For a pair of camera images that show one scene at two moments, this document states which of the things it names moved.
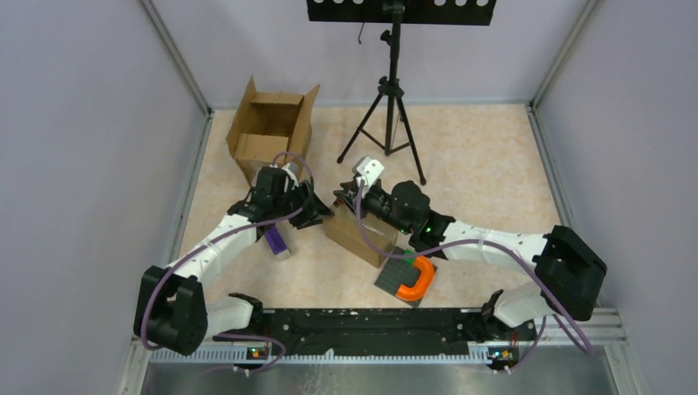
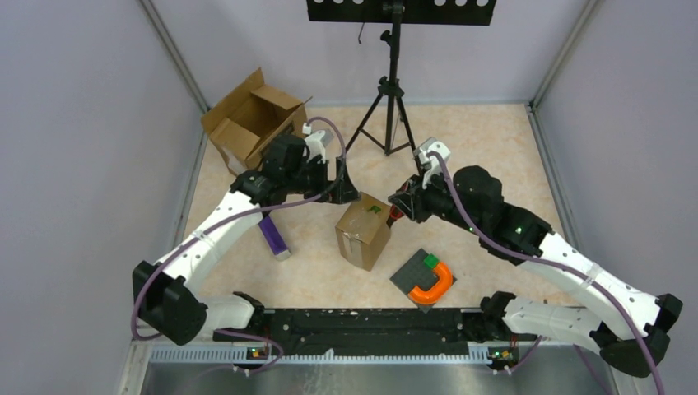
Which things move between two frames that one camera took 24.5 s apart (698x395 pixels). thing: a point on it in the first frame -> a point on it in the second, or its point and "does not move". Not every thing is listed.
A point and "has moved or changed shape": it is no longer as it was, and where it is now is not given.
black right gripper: [349, 192] -> [411, 197]
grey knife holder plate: [396, 272] -> [416, 272]
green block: [410, 260] -> [430, 260]
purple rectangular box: [276, 243] does not move
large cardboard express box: [267, 126] has moved or changed shape
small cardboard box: [342, 225] has moved or changed shape
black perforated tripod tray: [463, 12] does not move
